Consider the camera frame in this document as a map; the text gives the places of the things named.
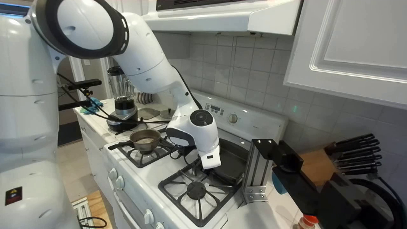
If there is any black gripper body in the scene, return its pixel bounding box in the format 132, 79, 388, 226
199, 148, 222, 170

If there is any dark square baking dish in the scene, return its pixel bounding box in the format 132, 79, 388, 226
212, 139, 250, 185

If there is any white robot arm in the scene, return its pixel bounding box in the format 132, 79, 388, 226
0, 0, 222, 229

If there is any black stove grate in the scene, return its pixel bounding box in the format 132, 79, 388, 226
158, 161, 240, 228

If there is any white gas stove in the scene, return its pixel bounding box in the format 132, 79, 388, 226
74, 88, 290, 229

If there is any wooden knife block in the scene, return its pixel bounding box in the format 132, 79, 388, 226
298, 133, 385, 193

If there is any orange-capped bottle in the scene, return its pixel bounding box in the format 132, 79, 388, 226
297, 216, 320, 229

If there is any white range hood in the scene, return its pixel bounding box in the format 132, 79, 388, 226
143, 0, 303, 36

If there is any white upper cabinet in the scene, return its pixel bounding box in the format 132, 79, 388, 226
284, 0, 407, 110

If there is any aluminium extrusion camera mount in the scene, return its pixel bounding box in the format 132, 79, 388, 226
242, 138, 306, 205

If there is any steel saucepan with black handle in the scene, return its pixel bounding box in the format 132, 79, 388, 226
110, 129, 161, 154

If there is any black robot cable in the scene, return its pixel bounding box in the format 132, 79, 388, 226
171, 64, 204, 112

